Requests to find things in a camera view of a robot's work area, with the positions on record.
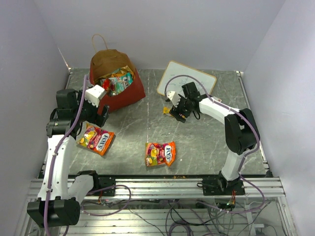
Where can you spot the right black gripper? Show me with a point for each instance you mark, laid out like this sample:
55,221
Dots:
175,111

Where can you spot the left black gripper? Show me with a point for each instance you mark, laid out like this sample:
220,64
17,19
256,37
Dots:
98,120

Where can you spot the yellow M&M's packet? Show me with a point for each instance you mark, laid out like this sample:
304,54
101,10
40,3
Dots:
166,111

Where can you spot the red snack packet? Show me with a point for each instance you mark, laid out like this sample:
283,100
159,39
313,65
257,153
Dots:
109,85

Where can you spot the teal Fox's candy bag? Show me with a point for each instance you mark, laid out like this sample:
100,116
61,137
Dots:
120,83

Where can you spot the brown kraft chip bag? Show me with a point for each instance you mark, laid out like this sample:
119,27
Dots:
119,72

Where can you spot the red brown paper bag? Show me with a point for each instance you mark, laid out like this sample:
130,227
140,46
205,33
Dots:
105,62

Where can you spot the orange Fox's fruits bag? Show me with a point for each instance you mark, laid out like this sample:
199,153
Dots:
158,154

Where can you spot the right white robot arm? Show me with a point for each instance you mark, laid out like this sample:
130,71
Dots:
190,90

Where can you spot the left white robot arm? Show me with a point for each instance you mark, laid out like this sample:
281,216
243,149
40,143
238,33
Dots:
57,203

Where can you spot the small whiteboard with writing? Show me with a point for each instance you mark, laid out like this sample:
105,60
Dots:
174,69

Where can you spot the small white green box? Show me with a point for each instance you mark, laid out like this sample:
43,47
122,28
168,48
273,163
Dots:
217,99

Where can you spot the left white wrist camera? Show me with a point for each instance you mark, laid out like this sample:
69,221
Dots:
94,95

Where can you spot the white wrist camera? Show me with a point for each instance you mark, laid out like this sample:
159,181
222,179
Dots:
174,98
94,95

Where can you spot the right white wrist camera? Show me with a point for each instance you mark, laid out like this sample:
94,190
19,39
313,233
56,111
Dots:
174,98

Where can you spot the aluminium rail frame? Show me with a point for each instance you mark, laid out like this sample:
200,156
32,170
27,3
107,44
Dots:
178,206

